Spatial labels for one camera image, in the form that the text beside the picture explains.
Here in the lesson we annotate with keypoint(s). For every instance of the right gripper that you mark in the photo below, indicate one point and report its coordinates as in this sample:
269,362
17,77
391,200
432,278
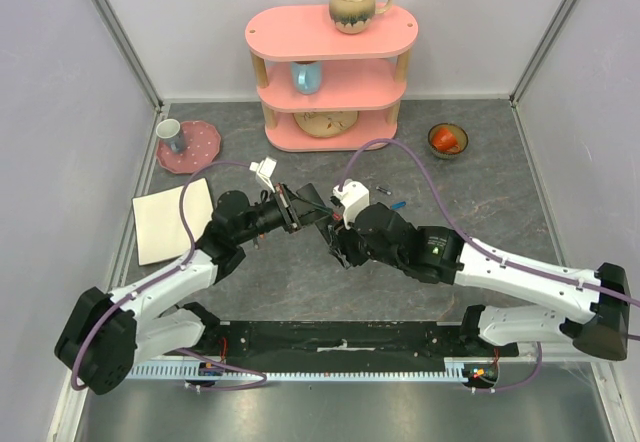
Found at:
341,240

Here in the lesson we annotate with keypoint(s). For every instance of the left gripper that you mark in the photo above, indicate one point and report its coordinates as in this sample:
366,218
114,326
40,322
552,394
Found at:
282,202

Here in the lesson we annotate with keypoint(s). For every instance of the black remote control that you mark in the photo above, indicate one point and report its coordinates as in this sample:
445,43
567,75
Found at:
310,207

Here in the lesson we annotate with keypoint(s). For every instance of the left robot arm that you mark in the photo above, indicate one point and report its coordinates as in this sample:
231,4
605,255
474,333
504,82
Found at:
107,334

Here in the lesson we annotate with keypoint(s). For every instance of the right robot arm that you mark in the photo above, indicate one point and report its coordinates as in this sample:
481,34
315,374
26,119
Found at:
588,309

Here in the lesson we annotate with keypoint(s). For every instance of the blue battery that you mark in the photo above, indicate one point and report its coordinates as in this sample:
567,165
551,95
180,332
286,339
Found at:
398,205

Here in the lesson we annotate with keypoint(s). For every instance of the black silver battery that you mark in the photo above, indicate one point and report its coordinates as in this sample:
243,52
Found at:
384,190

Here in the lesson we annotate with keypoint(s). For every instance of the beige floral plate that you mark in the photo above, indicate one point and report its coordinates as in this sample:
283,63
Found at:
326,124

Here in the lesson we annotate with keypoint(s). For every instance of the pink dotted plate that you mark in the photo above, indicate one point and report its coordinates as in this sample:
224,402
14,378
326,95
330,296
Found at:
203,143

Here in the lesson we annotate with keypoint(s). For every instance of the light blue mug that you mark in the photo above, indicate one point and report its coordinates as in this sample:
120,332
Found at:
306,76

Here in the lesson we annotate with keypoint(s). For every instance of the cream square plate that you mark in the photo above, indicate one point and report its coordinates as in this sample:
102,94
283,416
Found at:
160,235

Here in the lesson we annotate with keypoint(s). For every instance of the orange cup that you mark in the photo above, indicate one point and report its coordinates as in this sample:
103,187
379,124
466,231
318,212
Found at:
445,141

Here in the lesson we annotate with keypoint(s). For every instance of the brown patterned bowl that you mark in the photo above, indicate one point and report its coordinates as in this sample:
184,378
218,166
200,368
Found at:
460,134

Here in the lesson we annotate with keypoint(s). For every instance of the pink three-tier shelf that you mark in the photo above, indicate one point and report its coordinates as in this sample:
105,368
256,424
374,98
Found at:
364,73

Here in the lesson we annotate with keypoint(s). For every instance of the grey white mug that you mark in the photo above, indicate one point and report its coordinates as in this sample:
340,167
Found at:
170,133

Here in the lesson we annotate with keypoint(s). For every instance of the beige ceramic mug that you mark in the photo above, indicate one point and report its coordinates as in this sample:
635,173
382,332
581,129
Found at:
354,16

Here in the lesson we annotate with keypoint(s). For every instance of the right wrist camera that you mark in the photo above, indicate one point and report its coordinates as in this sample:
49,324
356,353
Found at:
354,198

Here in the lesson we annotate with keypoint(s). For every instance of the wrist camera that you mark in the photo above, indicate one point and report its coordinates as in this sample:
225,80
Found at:
263,171
354,198

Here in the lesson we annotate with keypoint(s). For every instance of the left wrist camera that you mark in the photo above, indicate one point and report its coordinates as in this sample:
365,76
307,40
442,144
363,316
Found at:
263,171

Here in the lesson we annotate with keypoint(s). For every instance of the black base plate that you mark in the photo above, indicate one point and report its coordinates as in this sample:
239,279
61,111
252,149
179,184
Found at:
342,346

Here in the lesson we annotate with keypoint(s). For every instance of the white cable duct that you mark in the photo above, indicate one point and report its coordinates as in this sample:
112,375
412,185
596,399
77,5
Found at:
176,368

